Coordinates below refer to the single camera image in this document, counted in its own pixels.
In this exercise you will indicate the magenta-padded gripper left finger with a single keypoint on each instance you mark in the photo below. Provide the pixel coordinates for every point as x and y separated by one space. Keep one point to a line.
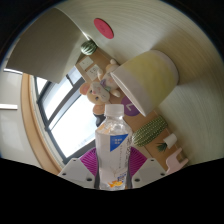
75 171

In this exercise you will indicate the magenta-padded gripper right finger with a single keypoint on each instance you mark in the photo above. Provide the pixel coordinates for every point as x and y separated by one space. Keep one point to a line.
150 170

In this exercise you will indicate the clear plastic water bottle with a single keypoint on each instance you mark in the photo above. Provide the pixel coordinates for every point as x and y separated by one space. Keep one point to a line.
112 153

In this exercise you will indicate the pink animal-shaped ornament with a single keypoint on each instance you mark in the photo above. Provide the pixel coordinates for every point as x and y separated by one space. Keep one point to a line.
175 163

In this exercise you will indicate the small plant in white pot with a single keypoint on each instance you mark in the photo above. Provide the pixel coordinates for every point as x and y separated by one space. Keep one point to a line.
170 140

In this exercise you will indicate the tall green cactus ornament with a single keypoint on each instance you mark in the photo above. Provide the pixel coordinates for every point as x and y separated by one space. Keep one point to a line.
150 131

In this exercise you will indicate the dark-framed window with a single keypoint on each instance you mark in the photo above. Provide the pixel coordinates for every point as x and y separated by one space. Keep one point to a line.
71 126

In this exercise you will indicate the beige plush mouse toy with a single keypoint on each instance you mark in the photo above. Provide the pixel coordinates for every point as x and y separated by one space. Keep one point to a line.
100 91

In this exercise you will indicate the pale yellow white cup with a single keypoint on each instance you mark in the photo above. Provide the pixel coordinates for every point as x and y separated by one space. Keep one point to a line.
150 78

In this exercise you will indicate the long ceiling strip light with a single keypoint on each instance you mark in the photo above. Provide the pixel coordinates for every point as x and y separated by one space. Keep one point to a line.
8 106
11 71

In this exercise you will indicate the small round green cactus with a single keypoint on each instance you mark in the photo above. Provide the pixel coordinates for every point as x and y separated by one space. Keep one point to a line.
88 47

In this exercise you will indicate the grey-green desk divider panel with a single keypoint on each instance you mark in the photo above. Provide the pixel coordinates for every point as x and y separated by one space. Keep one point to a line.
46 43

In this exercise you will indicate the flat round red coaster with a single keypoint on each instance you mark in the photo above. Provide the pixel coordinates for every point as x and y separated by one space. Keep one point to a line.
103 28

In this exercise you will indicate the white wall socket plate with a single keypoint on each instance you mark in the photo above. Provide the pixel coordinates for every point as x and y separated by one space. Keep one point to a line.
94 72
85 63

